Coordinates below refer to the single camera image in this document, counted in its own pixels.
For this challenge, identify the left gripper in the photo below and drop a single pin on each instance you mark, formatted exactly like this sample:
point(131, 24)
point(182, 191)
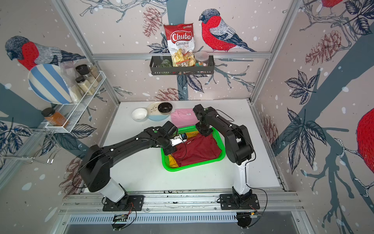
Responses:
point(169, 151)

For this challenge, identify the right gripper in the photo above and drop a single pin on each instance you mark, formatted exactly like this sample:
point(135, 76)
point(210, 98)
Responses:
point(204, 133)

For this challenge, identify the yellow t-shirt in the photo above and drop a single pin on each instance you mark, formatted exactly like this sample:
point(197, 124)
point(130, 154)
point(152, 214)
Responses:
point(172, 161)

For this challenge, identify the dark red t-shirt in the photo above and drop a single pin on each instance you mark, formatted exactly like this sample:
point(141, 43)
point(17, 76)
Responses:
point(196, 150)

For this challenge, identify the green plastic basket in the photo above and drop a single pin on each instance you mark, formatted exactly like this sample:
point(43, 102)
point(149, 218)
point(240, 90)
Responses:
point(216, 136)

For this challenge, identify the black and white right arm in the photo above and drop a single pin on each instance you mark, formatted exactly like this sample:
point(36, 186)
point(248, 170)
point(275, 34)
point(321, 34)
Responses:
point(239, 148)

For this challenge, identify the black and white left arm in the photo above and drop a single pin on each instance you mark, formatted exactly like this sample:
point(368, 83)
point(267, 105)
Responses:
point(96, 165)

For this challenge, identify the pink folded t-shirt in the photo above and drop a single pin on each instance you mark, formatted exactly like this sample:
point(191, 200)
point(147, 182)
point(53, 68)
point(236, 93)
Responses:
point(183, 118)

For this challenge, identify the light blue plate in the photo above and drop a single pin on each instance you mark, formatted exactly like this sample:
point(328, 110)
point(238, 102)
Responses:
point(154, 114)

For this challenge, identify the black bowl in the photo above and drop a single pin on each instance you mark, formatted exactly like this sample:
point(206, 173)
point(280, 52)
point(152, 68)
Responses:
point(165, 108)

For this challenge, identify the white small bowl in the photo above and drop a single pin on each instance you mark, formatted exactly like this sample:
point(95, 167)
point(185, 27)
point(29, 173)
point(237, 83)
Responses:
point(139, 114)

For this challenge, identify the clear candy container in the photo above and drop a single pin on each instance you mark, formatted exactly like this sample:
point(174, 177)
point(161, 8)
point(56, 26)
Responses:
point(201, 58)

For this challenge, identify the green jar on shelf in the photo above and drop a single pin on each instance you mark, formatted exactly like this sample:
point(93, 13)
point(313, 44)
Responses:
point(166, 63)

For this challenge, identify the red cassava chips bag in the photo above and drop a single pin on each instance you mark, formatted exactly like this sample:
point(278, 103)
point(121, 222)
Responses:
point(180, 41)

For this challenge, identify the black lid spice jar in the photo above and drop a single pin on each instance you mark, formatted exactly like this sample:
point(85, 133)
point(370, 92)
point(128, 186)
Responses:
point(85, 86)
point(84, 71)

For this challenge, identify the orange spice jar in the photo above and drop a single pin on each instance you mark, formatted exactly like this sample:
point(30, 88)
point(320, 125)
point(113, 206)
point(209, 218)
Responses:
point(54, 117)

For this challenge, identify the blue striped plate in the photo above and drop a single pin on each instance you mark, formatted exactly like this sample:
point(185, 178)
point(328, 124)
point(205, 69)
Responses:
point(47, 83)

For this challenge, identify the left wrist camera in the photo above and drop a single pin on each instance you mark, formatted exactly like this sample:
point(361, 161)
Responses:
point(184, 137)

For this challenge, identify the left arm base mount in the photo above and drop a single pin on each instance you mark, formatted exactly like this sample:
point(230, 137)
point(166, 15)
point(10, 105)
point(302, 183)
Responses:
point(127, 203)

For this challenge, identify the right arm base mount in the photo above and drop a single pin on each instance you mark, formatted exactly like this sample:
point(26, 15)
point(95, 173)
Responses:
point(239, 202)

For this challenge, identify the black wall shelf basket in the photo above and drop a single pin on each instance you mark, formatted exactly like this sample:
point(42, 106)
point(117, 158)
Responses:
point(157, 69)

